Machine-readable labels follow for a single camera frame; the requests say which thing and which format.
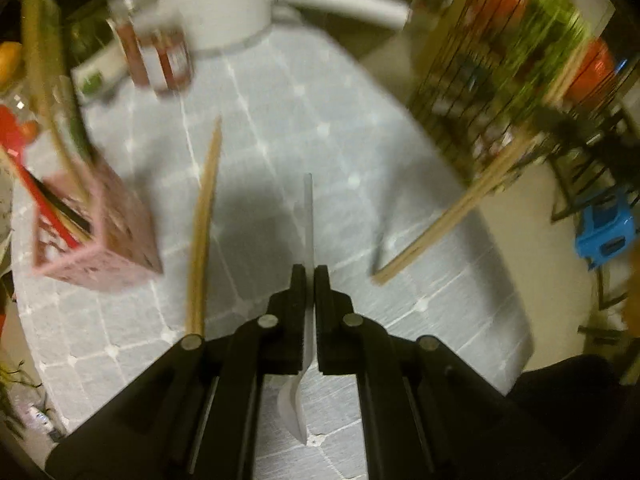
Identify dark cloth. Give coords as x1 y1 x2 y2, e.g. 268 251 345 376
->
510 355 640 480

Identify wire storage rack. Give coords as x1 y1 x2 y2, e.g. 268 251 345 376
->
407 0 640 221

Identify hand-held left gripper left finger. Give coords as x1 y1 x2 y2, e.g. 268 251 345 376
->
45 264 307 480

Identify small white dish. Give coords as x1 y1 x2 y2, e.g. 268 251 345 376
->
70 49 127 106

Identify blue plastic stool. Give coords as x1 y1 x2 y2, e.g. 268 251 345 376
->
574 187 638 271

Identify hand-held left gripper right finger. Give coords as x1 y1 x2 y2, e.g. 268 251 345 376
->
315 266 576 480

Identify white plastic spoon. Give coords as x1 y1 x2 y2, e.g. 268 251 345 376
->
276 173 317 445

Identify white pot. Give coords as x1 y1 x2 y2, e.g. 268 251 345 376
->
127 0 279 52

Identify sauce bottle red label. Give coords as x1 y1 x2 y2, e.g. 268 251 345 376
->
142 22 194 97

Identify glass jar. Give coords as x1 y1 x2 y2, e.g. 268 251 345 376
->
0 82 41 126

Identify orange fruit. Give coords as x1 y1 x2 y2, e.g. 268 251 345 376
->
0 41 24 86

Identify red plastic spoon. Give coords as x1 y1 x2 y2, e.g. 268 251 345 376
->
0 105 81 248

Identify pink perforated utensil holder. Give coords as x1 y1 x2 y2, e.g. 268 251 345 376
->
31 152 163 293

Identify wooden chopstick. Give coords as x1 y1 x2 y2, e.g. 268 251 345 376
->
190 116 223 336
184 117 221 336
371 55 583 281
377 60 588 286

